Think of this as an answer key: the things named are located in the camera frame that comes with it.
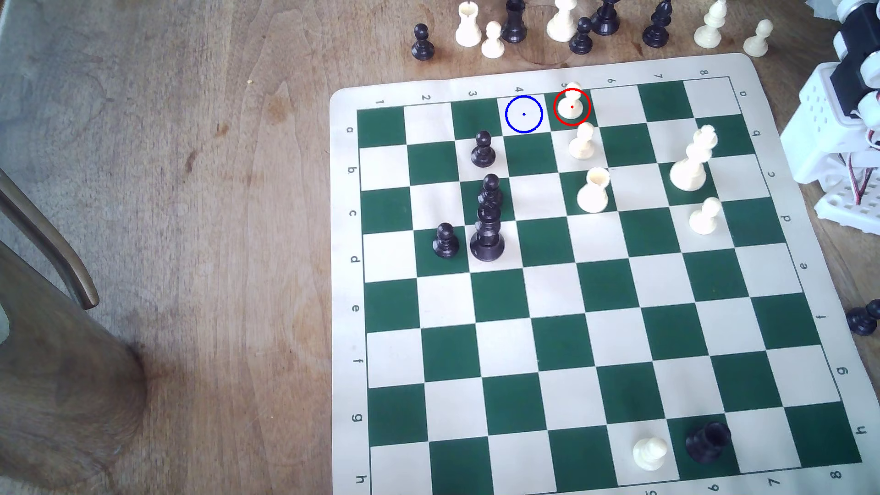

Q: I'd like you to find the black chess knight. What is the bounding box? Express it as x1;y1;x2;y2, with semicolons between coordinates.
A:
501;0;528;44

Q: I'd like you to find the red white servo wire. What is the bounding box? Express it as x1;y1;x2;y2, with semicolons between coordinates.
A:
850;153;870;206

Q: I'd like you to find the white chess bishop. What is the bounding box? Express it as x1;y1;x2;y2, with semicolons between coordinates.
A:
693;0;727;50

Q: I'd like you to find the black chess pawn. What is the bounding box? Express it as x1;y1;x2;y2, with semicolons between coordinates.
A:
569;17;594;56
471;131;497;169
411;23;435;61
432;223;460;259

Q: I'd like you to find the white chess queen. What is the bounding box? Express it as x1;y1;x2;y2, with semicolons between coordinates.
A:
546;0;578;43

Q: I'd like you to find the black chess king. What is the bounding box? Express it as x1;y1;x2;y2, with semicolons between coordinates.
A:
590;0;621;37

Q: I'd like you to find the white perforated base plate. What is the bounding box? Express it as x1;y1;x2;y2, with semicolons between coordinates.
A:
814;157;880;236

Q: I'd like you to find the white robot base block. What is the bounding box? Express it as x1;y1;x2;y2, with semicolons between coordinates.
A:
780;63;880;185

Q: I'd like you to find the toppled black chess piece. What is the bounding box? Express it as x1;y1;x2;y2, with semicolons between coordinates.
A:
846;299;880;337

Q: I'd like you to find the black pawn behind queen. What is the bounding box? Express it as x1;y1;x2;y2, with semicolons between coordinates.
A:
478;173;505;210

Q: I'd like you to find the black chess rook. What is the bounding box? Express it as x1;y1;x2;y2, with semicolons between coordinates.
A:
685;422;732;463

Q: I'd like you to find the white chess pawn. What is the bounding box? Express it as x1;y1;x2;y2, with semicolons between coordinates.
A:
480;21;506;59
743;19;774;58
689;197;723;236
557;82;586;122
569;122;596;160

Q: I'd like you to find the black chess bishop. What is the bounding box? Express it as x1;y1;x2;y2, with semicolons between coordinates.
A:
642;0;673;48

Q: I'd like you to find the green white chess mat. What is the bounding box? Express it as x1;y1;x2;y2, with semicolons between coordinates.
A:
329;53;880;495

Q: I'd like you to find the white bishop on board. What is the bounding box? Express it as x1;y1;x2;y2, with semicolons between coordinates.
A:
669;125;719;193

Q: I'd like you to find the white chess rook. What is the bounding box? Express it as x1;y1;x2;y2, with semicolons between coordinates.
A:
576;167;611;214
632;437;668;472
455;1;483;48

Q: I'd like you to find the tall black chess queen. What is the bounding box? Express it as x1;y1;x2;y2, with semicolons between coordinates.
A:
469;203;506;263

